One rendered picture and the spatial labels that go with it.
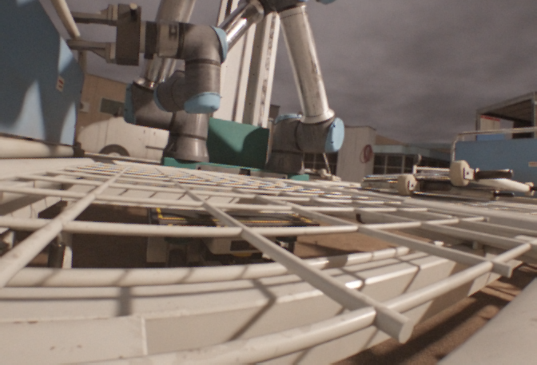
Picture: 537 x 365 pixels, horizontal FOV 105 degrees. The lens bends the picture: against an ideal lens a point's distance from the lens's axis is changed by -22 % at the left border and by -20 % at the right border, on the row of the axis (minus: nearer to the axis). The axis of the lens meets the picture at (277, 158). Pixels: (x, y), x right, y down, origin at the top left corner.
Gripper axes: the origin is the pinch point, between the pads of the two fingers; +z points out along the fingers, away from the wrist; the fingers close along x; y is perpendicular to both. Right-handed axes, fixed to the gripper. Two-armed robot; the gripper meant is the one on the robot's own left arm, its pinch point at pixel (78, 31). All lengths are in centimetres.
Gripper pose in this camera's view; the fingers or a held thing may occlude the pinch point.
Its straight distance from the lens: 69.7
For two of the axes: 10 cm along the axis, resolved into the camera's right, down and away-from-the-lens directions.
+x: 0.4, 10.0, 0.3
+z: -8.7, 0.4, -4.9
